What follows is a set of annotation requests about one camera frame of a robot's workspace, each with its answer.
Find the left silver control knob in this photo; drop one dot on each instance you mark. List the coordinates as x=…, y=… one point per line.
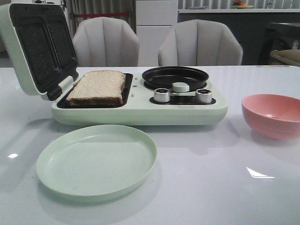
x=161, y=95

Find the white cabinet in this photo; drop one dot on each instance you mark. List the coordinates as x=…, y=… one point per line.
x=153, y=20

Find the green breakfast maker base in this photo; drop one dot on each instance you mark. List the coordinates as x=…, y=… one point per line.
x=140, y=111

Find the grey upholstered chair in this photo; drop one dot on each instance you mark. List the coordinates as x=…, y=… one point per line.
x=200, y=43
x=106, y=42

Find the dark kitchen counter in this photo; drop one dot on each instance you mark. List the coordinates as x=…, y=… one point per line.
x=259, y=31

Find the pink bowl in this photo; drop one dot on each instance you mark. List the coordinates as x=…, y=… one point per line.
x=257, y=108

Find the right silver control knob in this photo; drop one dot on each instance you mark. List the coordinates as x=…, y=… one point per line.
x=203, y=96

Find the green sandwich maker lid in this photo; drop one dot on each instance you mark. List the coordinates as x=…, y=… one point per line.
x=38, y=42

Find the green pan handle knob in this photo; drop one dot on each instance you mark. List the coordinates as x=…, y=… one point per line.
x=180, y=87

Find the black round frying pan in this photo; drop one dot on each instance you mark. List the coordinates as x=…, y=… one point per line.
x=164, y=77

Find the silver control knob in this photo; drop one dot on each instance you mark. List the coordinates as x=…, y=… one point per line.
x=203, y=96
x=161, y=95

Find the right grey upholstered chair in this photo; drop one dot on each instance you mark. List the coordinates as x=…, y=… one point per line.
x=200, y=43

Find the olive cushion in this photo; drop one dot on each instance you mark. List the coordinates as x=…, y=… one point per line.
x=286, y=57

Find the red barrier tape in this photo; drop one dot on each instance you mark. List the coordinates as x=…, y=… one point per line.
x=101, y=15

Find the left grey upholstered chair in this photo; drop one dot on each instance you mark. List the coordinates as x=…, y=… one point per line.
x=106, y=42

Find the fruit plate on counter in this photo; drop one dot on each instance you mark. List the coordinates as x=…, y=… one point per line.
x=238, y=4

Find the green round plate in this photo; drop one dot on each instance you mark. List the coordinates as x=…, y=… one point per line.
x=97, y=163

